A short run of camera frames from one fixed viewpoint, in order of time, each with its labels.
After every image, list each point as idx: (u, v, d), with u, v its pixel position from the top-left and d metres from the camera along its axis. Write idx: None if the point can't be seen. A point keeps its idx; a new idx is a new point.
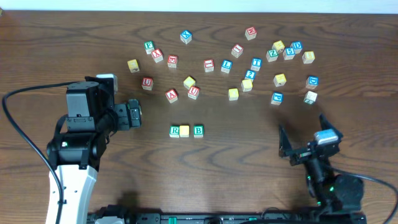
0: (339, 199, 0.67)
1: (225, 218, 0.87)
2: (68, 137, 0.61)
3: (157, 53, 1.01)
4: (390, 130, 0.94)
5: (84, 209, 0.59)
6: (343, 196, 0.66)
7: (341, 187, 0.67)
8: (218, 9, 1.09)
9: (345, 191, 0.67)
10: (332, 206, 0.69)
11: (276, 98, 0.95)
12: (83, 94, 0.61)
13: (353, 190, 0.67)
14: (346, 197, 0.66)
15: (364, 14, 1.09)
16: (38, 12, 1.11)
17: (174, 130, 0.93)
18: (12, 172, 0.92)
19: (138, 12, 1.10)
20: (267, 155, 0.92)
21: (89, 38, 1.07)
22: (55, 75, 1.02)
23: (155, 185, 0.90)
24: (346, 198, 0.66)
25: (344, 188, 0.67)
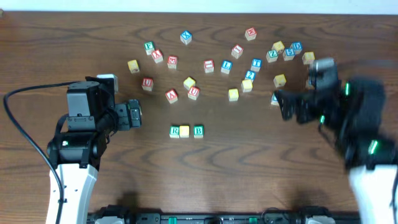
0: (361, 103, 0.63)
1: (225, 218, 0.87)
2: (68, 137, 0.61)
3: (157, 53, 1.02)
4: None
5: (84, 208, 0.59)
6: (365, 105, 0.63)
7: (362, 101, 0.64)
8: (217, 10, 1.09)
9: (366, 100, 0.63)
10: (364, 137, 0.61)
11: (276, 98, 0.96)
12: (83, 94, 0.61)
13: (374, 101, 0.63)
14: (368, 101, 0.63)
15: (363, 15, 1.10)
16: (39, 13, 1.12)
17: (174, 130, 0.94)
18: (12, 172, 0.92)
19: (138, 14, 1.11)
20: (267, 155, 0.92)
21: (89, 38, 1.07)
22: (55, 76, 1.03)
23: (155, 185, 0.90)
24: (368, 104, 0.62)
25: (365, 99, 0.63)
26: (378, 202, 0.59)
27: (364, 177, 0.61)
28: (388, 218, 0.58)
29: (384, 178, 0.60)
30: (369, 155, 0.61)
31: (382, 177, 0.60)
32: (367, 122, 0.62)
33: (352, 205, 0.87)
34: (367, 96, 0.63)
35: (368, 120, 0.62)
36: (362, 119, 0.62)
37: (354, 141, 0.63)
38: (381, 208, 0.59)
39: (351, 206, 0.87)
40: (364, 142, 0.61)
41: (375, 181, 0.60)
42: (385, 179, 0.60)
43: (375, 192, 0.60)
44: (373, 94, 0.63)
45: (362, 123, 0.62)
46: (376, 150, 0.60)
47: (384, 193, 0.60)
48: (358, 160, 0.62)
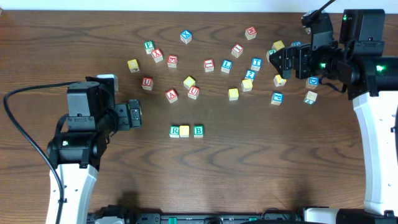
0: (361, 25, 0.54)
1: (225, 218, 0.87)
2: (68, 136, 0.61)
3: (157, 53, 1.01)
4: None
5: (84, 208, 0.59)
6: (365, 25, 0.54)
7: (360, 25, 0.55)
8: (218, 9, 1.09)
9: (367, 21, 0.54)
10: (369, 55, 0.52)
11: (276, 98, 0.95)
12: (83, 94, 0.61)
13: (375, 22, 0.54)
14: (368, 22, 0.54)
15: None
16: (38, 12, 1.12)
17: (174, 130, 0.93)
18: (12, 172, 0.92)
19: (138, 12, 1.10)
20: (267, 155, 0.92)
21: (89, 38, 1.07)
22: (55, 75, 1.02)
23: (155, 185, 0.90)
24: (369, 25, 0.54)
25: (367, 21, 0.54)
26: (382, 128, 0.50)
27: (369, 107, 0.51)
28: (394, 149, 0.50)
29: (389, 101, 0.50)
30: (375, 74, 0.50)
31: (389, 100, 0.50)
32: (369, 44, 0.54)
33: (351, 205, 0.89)
34: (369, 18, 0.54)
35: (370, 40, 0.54)
36: (361, 40, 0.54)
37: (358, 63, 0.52)
38: (385, 134, 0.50)
39: (350, 206, 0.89)
40: (369, 58, 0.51)
41: (380, 103, 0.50)
42: (390, 101, 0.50)
43: (379, 117, 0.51)
44: (377, 18, 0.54)
45: (363, 46, 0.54)
46: (385, 70, 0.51)
47: (387, 115, 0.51)
48: (362, 85, 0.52)
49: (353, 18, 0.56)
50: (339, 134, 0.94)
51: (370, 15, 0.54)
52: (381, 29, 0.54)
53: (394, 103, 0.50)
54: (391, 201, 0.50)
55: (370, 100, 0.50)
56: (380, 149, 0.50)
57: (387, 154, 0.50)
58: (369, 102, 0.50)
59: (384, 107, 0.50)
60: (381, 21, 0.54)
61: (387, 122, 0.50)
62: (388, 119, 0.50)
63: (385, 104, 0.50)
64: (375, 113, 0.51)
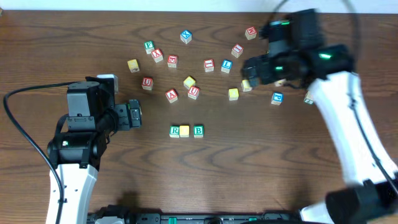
0: (301, 24, 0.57)
1: (225, 218, 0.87)
2: (68, 136, 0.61)
3: (157, 53, 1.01)
4: (390, 130, 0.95)
5: (84, 208, 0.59)
6: (305, 23, 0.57)
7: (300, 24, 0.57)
8: (218, 9, 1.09)
9: (306, 20, 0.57)
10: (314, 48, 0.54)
11: (276, 98, 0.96)
12: (83, 94, 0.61)
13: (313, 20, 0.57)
14: (306, 20, 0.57)
15: (363, 15, 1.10)
16: (38, 12, 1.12)
17: (174, 130, 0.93)
18: (12, 172, 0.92)
19: (138, 12, 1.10)
20: (267, 155, 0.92)
21: (89, 38, 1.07)
22: (55, 75, 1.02)
23: (155, 185, 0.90)
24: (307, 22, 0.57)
25: (305, 20, 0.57)
26: (340, 108, 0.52)
27: (324, 92, 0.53)
28: (356, 126, 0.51)
29: (340, 83, 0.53)
30: (319, 62, 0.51)
31: (339, 82, 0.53)
32: (313, 40, 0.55)
33: None
34: (306, 18, 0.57)
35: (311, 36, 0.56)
36: (305, 37, 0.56)
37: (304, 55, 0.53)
38: (344, 112, 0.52)
39: None
40: (313, 50, 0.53)
41: (333, 86, 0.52)
42: (341, 83, 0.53)
43: (335, 99, 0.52)
44: (313, 17, 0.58)
45: (307, 42, 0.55)
46: (331, 56, 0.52)
47: (341, 95, 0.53)
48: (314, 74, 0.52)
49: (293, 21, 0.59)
50: None
51: (306, 15, 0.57)
52: (319, 26, 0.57)
53: (345, 84, 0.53)
54: (365, 171, 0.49)
55: (324, 86, 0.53)
56: (343, 126, 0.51)
57: (351, 129, 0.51)
58: (324, 88, 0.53)
59: (338, 89, 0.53)
60: (318, 18, 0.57)
61: (343, 100, 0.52)
62: (343, 97, 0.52)
63: (337, 87, 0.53)
64: (331, 95, 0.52)
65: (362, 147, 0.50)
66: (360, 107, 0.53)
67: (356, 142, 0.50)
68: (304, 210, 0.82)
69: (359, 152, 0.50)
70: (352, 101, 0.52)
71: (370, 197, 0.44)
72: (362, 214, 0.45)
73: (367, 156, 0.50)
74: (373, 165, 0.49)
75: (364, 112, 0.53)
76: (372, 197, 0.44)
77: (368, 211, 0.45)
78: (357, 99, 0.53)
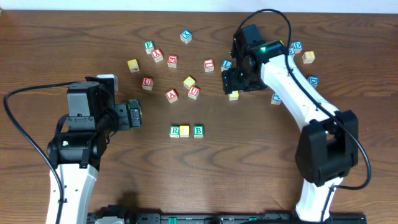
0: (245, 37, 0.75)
1: (225, 218, 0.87)
2: (68, 137, 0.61)
3: (157, 53, 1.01)
4: (390, 130, 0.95)
5: (84, 208, 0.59)
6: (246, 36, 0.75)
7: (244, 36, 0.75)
8: (217, 9, 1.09)
9: (247, 33, 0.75)
10: (256, 47, 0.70)
11: (276, 98, 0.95)
12: (83, 94, 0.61)
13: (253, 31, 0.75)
14: (247, 33, 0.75)
15: (364, 14, 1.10)
16: (38, 12, 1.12)
17: (174, 130, 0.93)
18: (12, 172, 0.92)
19: (138, 12, 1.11)
20: (267, 155, 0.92)
21: (89, 38, 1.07)
22: (55, 74, 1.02)
23: (155, 185, 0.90)
24: (248, 34, 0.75)
25: (247, 33, 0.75)
26: (280, 78, 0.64)
27: (268, 70, 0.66)
28: (295, 87, 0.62)
29: (278, 60, 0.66)
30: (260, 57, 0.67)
31: (276, 60, 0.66)
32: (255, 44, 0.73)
33: (352, 205, 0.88)
34: (245, 30, 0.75)
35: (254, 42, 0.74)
36: (249, 42, 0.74)
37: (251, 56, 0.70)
38: (284, 80, 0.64)
39: (350, 206, 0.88)
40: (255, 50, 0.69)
41: (273, 64, 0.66)
42: (278, 60, 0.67)
43: (277, 73, 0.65)
44: (252, 27, 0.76)
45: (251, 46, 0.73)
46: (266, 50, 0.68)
47: (280, 68, 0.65)
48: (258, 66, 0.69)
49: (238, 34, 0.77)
50: None
51: (245, 27, 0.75)
52: (258, 32, 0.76)
53: (282, 60, 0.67)
54: (310, 116, 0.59)
55: (268, 67, 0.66)
56: (286, 89, 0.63)
57: (291, 91, 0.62)
58: (267, 66, 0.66)
59: (278, 64, 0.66)
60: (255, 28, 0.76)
61: (283, 71, 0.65)
62: (282, 68, 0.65)
63: (277, 63, 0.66)
64: (273, 70, 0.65)
65: (304, 99, 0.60)
66: (296, 73, 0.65)
67: (298, 99, 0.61)
68: (298, 206, 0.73)
69: (303, 104, 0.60)
70: (288, 68, 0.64)
71: (316, 130, 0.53)
72: (314, 146, 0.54)
73: (310, 105, 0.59)
74: (316, 109, 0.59)
75: (300, 75, 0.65)
76: (317, 128, 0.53)
77: (320, 143, 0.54)
78: (293, 68, 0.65)
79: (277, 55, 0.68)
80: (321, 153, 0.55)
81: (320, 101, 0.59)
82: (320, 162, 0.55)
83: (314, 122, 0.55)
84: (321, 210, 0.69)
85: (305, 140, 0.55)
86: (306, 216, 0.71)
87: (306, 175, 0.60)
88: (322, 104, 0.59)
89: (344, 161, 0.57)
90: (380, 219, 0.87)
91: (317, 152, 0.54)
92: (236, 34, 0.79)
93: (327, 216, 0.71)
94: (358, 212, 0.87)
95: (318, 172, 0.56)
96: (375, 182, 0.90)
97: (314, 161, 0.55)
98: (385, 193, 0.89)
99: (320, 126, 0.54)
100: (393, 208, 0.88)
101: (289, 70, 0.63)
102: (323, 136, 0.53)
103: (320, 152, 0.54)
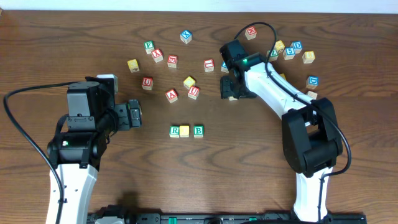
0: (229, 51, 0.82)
1: (225, 218, 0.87)
2: (68, 137, 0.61)
3: (157, 53, 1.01)
4: (390, 130, 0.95)
5: (84, 208, 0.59)
6: (231, 50, 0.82)
7: (229, 51, 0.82)
8: (217, 9, 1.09)
9: (231, 47, 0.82)
10: (239, 61, 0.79)
11: None
12: (83, 94, 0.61)
13: (237, 45, 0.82)
14: (231, 48, 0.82)
15: (364, 14, 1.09)
16: (38, 12, 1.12)
17: (174, 129, 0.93)
18: (12, 172, 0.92)
19: (138, 12, 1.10)
20: (267, 155, 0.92)
21: (89, 38, 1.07)
22: (55, 74, 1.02)
23: (155, 185, 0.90)
24: (232, 50, 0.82)
25: (231, 48, 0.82)
26: (261, 81, 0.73)
27: (250, 77, 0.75)
28: (274, 86, 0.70)
29: (258, 66, 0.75)
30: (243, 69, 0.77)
31: (257, 68, 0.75)
32: (239, 57, 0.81)
33: (352, 205, 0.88)
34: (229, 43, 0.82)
35: (239, 56, 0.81)
36: (234, 56, 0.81)
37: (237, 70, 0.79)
38: (263, 82, 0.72)
39: (350, 206, 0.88)
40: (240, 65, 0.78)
41: (254, 71, 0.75)
42: (259, 66, 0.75)
43: (257, 77, 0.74)
44: (235, 42, 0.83)
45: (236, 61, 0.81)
46: (249, 62, 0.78)
47: (260, 73, 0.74)
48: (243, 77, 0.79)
49: (223, 49, 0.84)
50: None
51: (229, 42, 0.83)
52: (240, 45, 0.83)
53: (261, 66, 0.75)
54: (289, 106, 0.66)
55: (249, 74, 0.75)
56: (267, 89, 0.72)
57: (271, 89, 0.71)
58: (249, 74, 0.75)
59: (258, 70, 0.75)
60: (238, 42, 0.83)
61: (262, 74, 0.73)
62: (261, 73, 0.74)
63: (257, 70, 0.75)
64: (254, 76, 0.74)
65: (282, 94, 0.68)
66: (274, 74, 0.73)
67: (277, 94, 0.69)
68: (296, 206, 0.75)
69: (282, 98, 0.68)
70: (267, 72, 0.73)
71: (295, 118, 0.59)
72: (295, 132, 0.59)
73: (287, 98, 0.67)
74: (293, 100, 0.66)
75: (278, 76, 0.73)
76: (296, 116, 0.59)
77: (300, 130, 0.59)
78: (272, 71, 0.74)
79: (257, 63, 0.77)
80: (303, 140, 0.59)
81: (296, 93, 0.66)
82: (304, 149, 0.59)
83: (292, 111, 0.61)
84: (317, 206, 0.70)
85: (285, 128, 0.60)
86: (305, 216, 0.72)
87: (295, 168, 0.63)
88: (299, 94, 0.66)
89: (328, 148, 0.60)
90: (380, 219, 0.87)
91: (299, 139, 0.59)
92: (221, 49, 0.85)
93: (325, 214, 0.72)
94: (358, 212, 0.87)
95: (305, 159, 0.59)
96: (375, 182, 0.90)
97: (298, 149, 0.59)
98: (385, 193, 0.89)
99: (298, 114, 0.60)
100: (393, 208, 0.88)
101: (267, 73, 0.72)
102: (301, 122, 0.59)
103: (301, 139, 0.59)
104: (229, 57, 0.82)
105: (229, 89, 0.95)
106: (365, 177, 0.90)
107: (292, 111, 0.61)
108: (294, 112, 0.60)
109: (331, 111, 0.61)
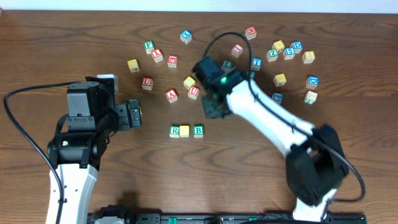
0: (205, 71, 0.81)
1: (225, 218, 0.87)
2: (68, 137, 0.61)
3: (157, 53, 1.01)
4: (390, 130, 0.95)
5: (84, 208, 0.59)
6: (206, 70, 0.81)
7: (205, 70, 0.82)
8: (218, 9, 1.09)
9: (206, 66, 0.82)
10: (217, 79, 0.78)
11: (276, 98, 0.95)
12: (83, 94, 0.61)
13: (211, 65, 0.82)
14: (206, 67, 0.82)
15: (364, 14, 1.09)
16: (38, 12, 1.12)
17: (174, 130, 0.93)
18: (12, 172, 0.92)
19: (138, 12, 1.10)
20: (267, 155, 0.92)
21: (89, 38, 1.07)
22: (55, 74, 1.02)
23: (155, 185, 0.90)
24: (207, 69, 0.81)
25: (207, 67, 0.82)
26: (249, 106, 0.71)
27: (235, 101, 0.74)
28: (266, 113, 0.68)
29: (240, 86, 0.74)
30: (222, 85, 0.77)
31: (241, 89, 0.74)
32: (215, 74, 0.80)
33: (352, 205, 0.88)
34: (203, 64, 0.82)
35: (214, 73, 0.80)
36: (209, 76, 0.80)
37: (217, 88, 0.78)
38: (253, 108, 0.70)
39: (350, 206, 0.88)
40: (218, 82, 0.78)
41: (237, 94, 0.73)
42: (243, 89, 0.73)
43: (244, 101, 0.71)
44: (209, 61, 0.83)
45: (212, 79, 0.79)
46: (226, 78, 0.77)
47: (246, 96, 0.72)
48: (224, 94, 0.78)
49: (198, 70, 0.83)
50: (339, 134, 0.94)
51: (203, 62, 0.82)
52: (214, 64, 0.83)
53: (245, 87, 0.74)
54: (287, 139, 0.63)
55: (231, 95, 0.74)
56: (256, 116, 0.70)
57: (262, 116, 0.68)
58: (232, 97, 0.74)
59: (239, 89, 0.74)
60: (211, 60, 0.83)
61: (249, 98, 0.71)
62: (249, 96, 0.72)
63: (238, 88, 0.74)
64: (239, 99, 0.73)
65: (277, 124, 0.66)
66: (263, 98, 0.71)
67: (272, 125, 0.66)
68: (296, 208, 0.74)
69: (278, 128, 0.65)
70: (254, 96, 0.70)
71: (300, 157, 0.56)
72: (303, 172, 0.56)
73: (285, 127, 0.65)
74: (291, 131, 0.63)
75: (267, 99, 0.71)
76: (301, 154, 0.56)
77: (306, 168, 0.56)
78: (260, 95, 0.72)
79: (239, 81, 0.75)
80: (312, 177, 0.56)
81: (293, 122, 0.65)
82: (314, 185, 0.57)
83: (296, 148, 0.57)
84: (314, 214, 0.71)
85: (292, 168, 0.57)
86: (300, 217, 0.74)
87: (304, 198, 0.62)
88: (296, 124, 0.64)
89: (336, 175, 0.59)
90: (380, 219, 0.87)
91: (309, 177, 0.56)
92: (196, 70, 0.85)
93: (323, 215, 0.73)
94: (358, 212, 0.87)
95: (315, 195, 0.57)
96: (375, 183, 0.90)
97: (308, 186, 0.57)
98: (385, 193, 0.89)
99: (303, 149, 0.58)
100: (393, 208, 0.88)
101: (254, 97, 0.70)
102: (308, 160, 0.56)
103: (311, 177, 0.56)
104: (204, 78, 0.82)
105: (211, 111, 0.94)
106: (365, 176, 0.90)
107: (295, 147, 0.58)
108: (299, 150, 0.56)
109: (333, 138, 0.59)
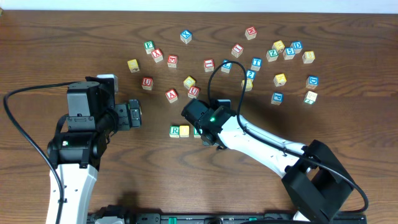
0: (192, 112, 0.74)
1: (225, 218, 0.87)
2: (68, 137, 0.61)
3: (157, 53, 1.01)
4: (390, 130, 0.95)
5: (84, 208, 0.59)
6: (193, 111, 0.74)
7: (191, 111, 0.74)
8: (218, 9, 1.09)
9: (193, 107, 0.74)
10: (206, 122, 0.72)
11: (276, 98, 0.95)
12: (83, 94, 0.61)
13: (196, 104, 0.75)
14: (192, 109, 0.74)
15: (364, 14, 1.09)
16: (38, 12, 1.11)
17: (174, 130, 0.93)
18: (12, 172, 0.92)
19: (138, 12, 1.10)
20: None
21: (89, 38, 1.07)
22: (55, 74, 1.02)
23: (155, 185, 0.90)
24: (194, 110, 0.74)
25: (194, 107, 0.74)
26: (239, 140, 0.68)
27: (226, 137, 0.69)
28: (255, 142, 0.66)
29: (229, 124, 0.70)
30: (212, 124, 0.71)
31: (229, 126, 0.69)
32: (204, 116, 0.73)
33: (351, 205, 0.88)
34: (188, 105, 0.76)
35: (203, 114, 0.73)
36: (198, 116, 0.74)
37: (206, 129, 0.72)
38: (243, 140, 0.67)
39: (350, 206, 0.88)
40: (206, 123, 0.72)
41: (227, 130, 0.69)
42: (231, 124, 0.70)
43: (234, 135, 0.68)
44: (194, 102, 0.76)
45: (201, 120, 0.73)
46: (216, 118, 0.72)
47: (235, 130, 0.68)
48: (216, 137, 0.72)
49: (184, 112, 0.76)
50: (339, 134, 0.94)
51: (188, 104, 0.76)
52: (201, 102, 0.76)
53: (232, 122, 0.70)
54: (282, 164, 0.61)
55: (223, 134, 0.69)
56: (248, 147, 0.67)
57: (254, 146, 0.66)
58: (222, 134, 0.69)
59: (230, 127, 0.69)
60: (198, 100, 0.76)
61: (238, 131, 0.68)
62: (236, 129, 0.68)
63: (229, 127, 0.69)
64: (229, 134, 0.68)
65: (269, 151, 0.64)
66: (250, 127, 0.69)
67: (264, 154, 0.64)
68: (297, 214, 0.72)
69: (270, 155, 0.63)
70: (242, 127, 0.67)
71: (295, 178, 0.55)
72: (303, 193, 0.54)
73: (277, 154, 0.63)
74: (283, 155, 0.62)
75: (255, 128, 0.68)
76: (296, 175, 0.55)
77: (305, 188, 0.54)
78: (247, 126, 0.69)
79: (227, 119, 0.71)
80: (313, 196, 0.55)
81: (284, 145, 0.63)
82: (318, 204, 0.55)
83: (290, 170, 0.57)
84: None
85: (291, 191, 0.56)
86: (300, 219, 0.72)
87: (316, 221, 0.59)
88: (287, 145, 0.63)
89: (339, 191, 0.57)
90: (380, 219, 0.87)
91: (310, 196, 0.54)
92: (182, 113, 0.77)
93: None
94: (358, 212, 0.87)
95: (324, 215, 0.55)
96: (375, 182, 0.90)
97: (313, 206, 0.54)
98: (385, 193, 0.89)
99: (298, 170, 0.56)
100: (393, 208, 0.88)
101: (242, 128, 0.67)
102: (305, 179, 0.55)
103: (311, 196, 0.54)
104: (193, 119, 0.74)
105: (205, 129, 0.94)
106: (365, 176, 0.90)
107: (290, 168, 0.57)
108: (291, 170, 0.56)
109: (328, 154, 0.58)
